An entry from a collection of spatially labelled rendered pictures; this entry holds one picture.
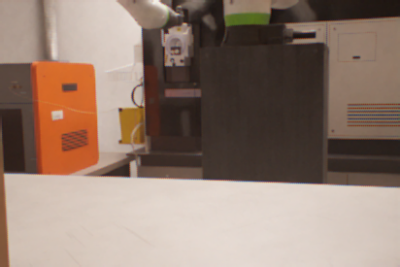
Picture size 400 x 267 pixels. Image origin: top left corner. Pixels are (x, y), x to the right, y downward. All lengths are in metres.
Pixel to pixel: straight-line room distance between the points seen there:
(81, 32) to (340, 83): 2.12
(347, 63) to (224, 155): 0.90
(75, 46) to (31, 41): 0.35
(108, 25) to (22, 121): 1.86
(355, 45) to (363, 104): 0.24
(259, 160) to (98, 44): 2.45
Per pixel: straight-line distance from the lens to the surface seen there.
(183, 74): 2.13
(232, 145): 1.34
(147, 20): 1.78
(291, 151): 1.31
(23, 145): 1.85
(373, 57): 2.11
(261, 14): 1.39
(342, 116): 2.11
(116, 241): 0.56
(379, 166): 2.09
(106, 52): 3.59
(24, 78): 1.83
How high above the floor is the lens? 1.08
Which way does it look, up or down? 7 degrees down
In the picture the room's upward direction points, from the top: 1 degrees counter-clockwise
